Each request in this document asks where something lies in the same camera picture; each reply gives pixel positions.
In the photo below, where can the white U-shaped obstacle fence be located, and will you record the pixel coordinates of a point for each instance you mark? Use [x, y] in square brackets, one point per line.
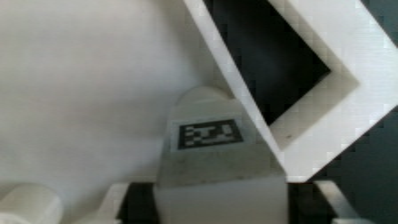
[353, 97]

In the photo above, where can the white table leg with tag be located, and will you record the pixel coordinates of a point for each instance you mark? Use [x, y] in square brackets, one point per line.
[220, 185]

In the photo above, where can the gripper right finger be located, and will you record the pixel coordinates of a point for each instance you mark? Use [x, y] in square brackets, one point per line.
[318, 204]

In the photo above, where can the white square tabletop with sockets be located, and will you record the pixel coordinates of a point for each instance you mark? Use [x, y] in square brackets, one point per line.
[101, 60]

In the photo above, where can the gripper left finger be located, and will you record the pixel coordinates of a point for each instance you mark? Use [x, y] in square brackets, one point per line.
[127, 206]

